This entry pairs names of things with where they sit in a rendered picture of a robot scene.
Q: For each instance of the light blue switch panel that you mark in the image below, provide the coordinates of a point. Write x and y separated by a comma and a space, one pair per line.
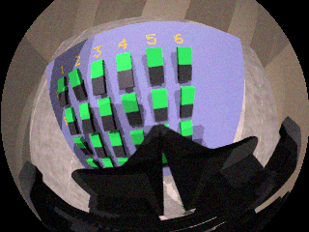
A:
108, 90

